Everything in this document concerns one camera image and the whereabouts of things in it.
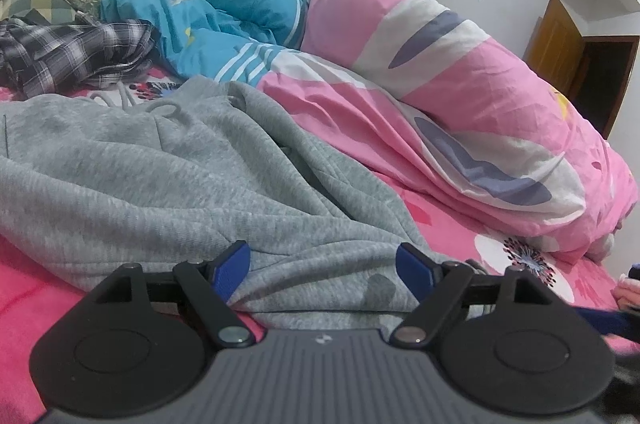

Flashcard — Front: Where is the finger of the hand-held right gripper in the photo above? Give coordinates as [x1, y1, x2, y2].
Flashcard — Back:
[575, 305, 632, 336]

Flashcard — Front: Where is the grey drawstring hoodie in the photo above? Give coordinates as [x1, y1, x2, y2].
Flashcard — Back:
[0, 74, 441, 330]

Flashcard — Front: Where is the green plaid pillow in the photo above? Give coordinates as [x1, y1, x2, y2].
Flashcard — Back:
[0, 0, 76, 22]

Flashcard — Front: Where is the pink floral fleece blanket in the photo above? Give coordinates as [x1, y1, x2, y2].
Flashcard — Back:
[0, 64, 640, 410]

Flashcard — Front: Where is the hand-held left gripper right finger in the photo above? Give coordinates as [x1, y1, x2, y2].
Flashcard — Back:
[389, 241, 558, 348]

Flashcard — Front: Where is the dark plaid shirt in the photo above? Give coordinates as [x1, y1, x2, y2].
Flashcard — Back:
[0, 12, 161, 101]

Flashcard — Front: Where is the pink and blue floral duvet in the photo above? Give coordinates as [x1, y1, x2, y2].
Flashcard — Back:
[99, 0, 640, 266]

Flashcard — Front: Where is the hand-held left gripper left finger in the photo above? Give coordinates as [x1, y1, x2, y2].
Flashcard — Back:
[92, 240, 258, 348]

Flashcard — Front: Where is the wooden door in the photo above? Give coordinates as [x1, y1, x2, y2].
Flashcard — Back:
[522, 0, 587, 98]

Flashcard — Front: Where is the pink folded cloth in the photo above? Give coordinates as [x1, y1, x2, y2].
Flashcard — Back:
[618, 273, 640, 311]

